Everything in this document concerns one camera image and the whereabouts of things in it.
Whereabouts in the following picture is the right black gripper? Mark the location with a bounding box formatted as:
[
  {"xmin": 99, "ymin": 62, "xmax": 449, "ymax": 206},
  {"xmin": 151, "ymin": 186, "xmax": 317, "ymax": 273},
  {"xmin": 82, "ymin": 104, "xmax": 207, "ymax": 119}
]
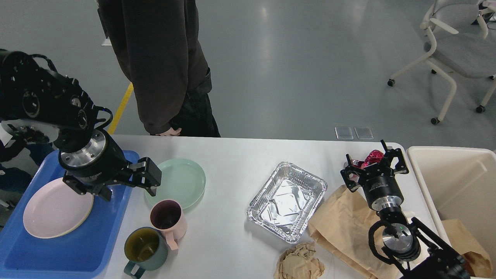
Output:
[{"xmin": 340, "ymin": 140, "xmax": 409, "ymax": 212}]

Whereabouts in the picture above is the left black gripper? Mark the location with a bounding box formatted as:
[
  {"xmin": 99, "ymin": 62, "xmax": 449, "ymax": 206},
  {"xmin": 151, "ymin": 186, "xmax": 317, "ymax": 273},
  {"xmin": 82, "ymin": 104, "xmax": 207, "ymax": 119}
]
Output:
[{"xmin": 59, "ymin": 129, "xmax": 162, "ymax": 202}]

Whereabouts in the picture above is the pink mug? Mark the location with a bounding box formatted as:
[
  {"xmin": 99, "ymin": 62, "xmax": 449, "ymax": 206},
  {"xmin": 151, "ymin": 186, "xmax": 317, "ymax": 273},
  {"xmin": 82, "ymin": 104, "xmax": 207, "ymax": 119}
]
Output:
[{"xmin": 150, "ymin": 199, "xmax": 188, "ymax": 250}]

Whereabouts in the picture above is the green plate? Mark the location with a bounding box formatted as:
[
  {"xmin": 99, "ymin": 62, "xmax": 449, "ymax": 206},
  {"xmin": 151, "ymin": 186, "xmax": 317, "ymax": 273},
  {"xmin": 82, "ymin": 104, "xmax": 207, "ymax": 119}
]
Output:
[{"xmin": 144, "ymin": 158, "xmax": 206, "ymax": 210}]

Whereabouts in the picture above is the dark green mug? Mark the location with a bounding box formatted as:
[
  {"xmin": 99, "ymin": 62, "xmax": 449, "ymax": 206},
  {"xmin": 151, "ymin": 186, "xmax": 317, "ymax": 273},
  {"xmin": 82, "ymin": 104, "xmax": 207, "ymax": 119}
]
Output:
[{"xmin": 124, "ymin": 227, "xmax": 168, "ymax": 279}]

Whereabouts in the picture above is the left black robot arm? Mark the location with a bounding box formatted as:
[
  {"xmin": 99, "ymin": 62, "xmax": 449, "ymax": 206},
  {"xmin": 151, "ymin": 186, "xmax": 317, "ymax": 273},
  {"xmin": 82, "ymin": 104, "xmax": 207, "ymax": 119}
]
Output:
[{"xmin": 0, "ymin": 49, "xmax": 162, "ymax": 201}]

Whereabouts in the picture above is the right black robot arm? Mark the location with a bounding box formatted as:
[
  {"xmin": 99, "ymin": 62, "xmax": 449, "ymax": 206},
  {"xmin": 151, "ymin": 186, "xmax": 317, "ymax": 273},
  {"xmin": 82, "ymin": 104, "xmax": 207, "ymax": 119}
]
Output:
[{"xmin": 340, "ymin": 141, "xmax": 470, "ymax": 279}]

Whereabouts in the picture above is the standing person's left hand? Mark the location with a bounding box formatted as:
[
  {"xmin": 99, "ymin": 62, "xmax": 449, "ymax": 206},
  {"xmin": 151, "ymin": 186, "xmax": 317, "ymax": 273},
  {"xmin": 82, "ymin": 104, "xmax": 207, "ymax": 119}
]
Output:
[{"xmin": 155, "ymin": 127, "xmax": 182, "ymax": 136}]

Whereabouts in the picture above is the red foil wrapper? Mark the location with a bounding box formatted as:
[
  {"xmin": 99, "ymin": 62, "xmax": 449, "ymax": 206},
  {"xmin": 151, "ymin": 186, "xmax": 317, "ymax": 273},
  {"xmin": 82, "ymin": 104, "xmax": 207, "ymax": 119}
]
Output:
[{"xmin": 351, "ymin": 150, "xmax": 384, "ymax": 169}]

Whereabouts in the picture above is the right floor outlet plate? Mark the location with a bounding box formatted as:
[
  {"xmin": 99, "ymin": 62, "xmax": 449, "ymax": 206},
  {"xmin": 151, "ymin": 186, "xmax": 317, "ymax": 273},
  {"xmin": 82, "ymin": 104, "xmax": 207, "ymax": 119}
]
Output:
[{"xmin": 354, "ymin": 127, "xmax": 374, "ymax": 140}]

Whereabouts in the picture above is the floor outlet plate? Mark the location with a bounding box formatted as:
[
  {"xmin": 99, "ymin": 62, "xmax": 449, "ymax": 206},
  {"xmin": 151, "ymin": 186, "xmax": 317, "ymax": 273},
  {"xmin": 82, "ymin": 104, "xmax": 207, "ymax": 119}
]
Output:
[
  {"xmin": 334, "ymin": 126, "xmax": 354, "ymax": 141},
  {"xmin": 354, "ymin": 127, "xmax": 374, "ymax": 140}
]

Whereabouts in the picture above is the left floor outlet plate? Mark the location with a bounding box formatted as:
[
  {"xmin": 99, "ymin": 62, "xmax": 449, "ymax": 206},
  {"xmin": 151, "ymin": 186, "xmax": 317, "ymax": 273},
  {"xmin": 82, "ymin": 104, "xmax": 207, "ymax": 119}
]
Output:
[{"xmin": 334, "ymin": 126, "xmax": 354, "ymax": 141}]

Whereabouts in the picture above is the pink plate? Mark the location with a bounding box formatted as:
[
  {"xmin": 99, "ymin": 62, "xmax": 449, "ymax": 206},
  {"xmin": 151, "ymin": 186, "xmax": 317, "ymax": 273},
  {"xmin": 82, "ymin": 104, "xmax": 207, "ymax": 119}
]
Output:
[{"xmin": 22, "ymin": 178, "xmax": 94, "ymax": 239}]

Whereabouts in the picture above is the blue plastic tray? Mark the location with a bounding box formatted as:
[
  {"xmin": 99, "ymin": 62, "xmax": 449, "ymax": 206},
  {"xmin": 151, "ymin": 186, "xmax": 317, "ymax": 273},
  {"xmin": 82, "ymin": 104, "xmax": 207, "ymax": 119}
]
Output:
[{"xmin": 0, "ymin": 151, "xmax": 132, "ymax": 279}]

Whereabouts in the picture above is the beige plastic bin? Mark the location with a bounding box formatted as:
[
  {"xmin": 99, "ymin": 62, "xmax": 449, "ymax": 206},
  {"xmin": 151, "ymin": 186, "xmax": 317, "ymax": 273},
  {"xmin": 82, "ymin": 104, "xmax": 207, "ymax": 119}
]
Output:
[{"xmin": 407, "ymin": 146, "xmax": 496, "ymax": 265}]

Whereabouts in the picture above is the aluminium foil tray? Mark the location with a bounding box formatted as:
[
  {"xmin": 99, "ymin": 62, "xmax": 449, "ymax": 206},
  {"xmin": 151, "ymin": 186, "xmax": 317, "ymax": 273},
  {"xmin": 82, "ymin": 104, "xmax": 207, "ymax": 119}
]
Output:
[{"xmin": 246, "ymin": 161, "xmax": 328, "ymax": 244}]

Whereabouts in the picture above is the crumpled brown paper ball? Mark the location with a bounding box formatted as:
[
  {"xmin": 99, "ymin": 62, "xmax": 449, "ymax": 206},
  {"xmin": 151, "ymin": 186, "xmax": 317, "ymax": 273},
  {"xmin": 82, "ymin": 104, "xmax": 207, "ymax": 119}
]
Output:
[{"xmin": 273, "ymin": 242, "xmax": 326, "ymax": 279}]

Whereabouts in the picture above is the brown paper bag in bin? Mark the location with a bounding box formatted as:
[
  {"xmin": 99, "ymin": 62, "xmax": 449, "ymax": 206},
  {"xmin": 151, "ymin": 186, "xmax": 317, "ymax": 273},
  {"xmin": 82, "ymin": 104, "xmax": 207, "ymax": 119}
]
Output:
[{"xmin": 441, "ymin": 219, "xmax": 494, "ymax": 278}]

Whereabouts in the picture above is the standing person in black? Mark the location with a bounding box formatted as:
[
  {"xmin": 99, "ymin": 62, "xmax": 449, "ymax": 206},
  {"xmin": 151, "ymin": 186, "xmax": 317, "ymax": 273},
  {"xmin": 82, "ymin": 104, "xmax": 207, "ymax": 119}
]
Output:
[{"xmin": 97, "ymin": 0, "xmax": 220, "ymax": 138}]

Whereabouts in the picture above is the white grey office chair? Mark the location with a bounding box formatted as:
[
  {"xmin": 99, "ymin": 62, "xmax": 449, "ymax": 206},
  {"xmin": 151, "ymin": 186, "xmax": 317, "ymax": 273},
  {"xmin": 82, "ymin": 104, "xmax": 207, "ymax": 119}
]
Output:
[{"xmin": 387, "ymin": 0, "xmax": 495, "ymax": 125}]

